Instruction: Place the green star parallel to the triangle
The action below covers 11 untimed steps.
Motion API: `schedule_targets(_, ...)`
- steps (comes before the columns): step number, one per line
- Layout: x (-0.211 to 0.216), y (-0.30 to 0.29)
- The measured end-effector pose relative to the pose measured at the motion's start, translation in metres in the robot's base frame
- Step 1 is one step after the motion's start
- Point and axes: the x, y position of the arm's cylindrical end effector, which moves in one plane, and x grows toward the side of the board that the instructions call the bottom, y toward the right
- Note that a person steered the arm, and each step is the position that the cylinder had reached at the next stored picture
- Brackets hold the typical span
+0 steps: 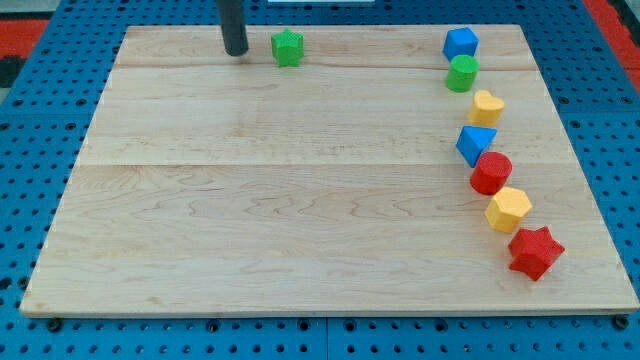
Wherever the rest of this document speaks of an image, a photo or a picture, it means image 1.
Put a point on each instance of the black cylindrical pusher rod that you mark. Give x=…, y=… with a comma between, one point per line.
x=233, y=27

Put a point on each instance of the green star block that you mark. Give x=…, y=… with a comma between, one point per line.
x=287, y=48

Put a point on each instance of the blue triangle block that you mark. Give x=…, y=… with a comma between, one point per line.
x=473, y=141

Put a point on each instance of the red star block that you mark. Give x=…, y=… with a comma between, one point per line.
x=533, y=252

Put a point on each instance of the light wooden board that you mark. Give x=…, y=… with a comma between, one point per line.
x=209, y=186

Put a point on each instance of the blue cube block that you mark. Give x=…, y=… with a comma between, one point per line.
x=460, y=41

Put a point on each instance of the green cylinder block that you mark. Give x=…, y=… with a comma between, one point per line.
x=462, y=73

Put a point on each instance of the yellow heart block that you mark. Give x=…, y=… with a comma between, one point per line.
x=486, y=109

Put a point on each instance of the red cylinder block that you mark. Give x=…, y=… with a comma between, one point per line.
x=491, y=172

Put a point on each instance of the yellow hexagon block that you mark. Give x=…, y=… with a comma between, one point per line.
x=507, y=208

